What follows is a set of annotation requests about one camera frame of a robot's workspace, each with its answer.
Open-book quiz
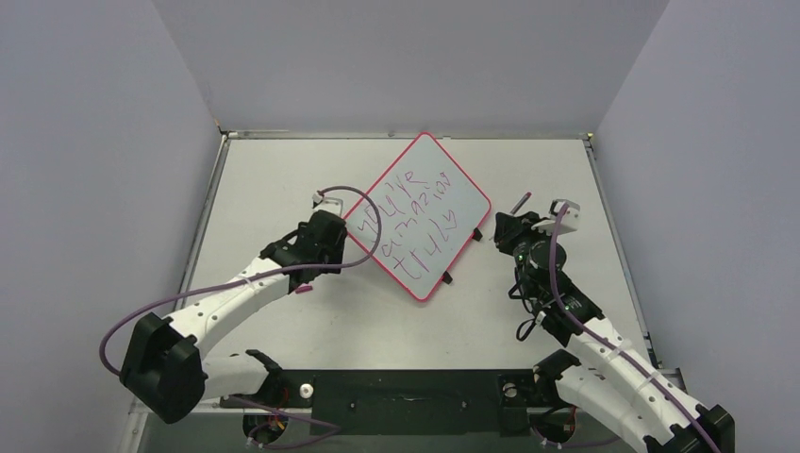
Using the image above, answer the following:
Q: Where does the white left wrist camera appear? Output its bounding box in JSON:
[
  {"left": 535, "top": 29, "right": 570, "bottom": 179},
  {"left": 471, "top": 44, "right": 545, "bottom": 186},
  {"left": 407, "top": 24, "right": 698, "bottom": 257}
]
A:
[{"left": 312, "top": 193, "right": 344, "bottom": 218}]

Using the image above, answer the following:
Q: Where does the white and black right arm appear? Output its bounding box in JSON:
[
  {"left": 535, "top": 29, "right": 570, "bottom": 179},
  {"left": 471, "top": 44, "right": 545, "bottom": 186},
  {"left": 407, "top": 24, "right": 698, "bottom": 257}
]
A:
[{"left": 492, "top": 203, "right": 736, "bottom": 452}]

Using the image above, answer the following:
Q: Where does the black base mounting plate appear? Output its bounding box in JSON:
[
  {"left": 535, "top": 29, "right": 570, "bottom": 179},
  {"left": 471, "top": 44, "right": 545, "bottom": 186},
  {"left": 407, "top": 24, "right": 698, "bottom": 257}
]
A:
[{"left": 220, "top": 368, "right": 596, "bottom": 437}]

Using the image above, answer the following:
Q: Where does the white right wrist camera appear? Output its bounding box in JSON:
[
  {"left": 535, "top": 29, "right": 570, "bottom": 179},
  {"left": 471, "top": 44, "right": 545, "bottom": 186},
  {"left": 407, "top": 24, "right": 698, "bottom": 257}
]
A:
[{"left": 532, "top": 199, "right": 581, "bottom": 235}]

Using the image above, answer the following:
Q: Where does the pink marker pen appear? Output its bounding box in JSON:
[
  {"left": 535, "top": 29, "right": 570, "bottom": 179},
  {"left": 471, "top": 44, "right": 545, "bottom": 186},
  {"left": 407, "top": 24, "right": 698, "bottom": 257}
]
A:
[{"left": 509, "top": 192, "right": 532, "bottom": 215}]

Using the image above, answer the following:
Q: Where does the pink-framed whiteboard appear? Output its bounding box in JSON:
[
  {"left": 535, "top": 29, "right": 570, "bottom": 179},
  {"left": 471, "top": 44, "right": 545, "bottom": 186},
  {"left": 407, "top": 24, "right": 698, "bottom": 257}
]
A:
[{"left": 345, "top": 132, "right": 492, "bottom": 302}]

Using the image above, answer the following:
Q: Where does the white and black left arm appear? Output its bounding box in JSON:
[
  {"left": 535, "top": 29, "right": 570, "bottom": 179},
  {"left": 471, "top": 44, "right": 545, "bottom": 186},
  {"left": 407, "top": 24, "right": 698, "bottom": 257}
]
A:
[{"left": 119, "top": 205, "right": 347, "bottom": 424}]

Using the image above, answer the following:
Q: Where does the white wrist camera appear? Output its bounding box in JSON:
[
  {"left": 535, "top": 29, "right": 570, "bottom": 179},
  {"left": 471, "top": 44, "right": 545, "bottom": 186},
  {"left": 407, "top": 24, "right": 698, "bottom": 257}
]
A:
[
  {"left": 532, "top": 199, "right": 581, "bottom": 235},
  {"left": 312, "top": 193, "right": 344, "bottom": 218}
]

